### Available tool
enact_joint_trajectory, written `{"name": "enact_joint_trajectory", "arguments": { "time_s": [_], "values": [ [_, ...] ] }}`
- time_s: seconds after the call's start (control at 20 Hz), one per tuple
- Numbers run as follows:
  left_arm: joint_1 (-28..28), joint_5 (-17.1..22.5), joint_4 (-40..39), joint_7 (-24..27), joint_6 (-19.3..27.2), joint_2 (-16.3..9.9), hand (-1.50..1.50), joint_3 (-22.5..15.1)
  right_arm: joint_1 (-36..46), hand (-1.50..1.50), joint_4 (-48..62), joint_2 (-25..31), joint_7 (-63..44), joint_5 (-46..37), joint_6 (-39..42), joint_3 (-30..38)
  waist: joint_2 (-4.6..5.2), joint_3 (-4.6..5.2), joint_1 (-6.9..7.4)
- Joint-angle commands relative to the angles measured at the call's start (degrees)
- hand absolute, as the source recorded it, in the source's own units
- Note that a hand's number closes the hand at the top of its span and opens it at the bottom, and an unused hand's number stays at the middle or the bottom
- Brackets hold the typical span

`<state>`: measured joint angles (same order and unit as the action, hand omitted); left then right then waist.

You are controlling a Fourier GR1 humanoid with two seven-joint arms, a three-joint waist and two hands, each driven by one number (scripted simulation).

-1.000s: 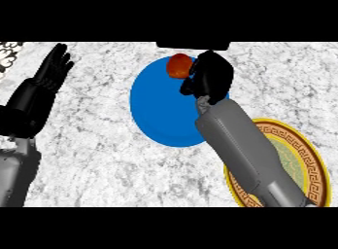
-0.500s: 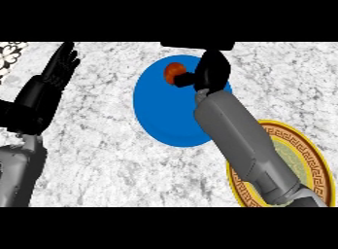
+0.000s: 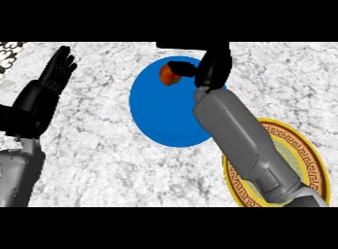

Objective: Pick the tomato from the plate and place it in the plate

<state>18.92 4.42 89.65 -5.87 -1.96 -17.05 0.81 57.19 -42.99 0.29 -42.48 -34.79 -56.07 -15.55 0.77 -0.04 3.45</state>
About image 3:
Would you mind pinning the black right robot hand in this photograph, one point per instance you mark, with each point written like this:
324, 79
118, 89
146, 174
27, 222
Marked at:
214, 69

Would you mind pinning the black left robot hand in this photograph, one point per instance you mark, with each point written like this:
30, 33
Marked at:
31, 103

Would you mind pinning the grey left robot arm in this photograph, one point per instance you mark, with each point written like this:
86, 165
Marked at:
9, 175

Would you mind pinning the red tomato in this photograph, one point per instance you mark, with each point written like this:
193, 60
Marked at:
168, 77

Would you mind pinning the blue plate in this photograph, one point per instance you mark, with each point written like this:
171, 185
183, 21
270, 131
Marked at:
162, 110

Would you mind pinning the yellow patterned plate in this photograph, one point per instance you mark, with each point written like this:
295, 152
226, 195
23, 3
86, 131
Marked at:
307, 159

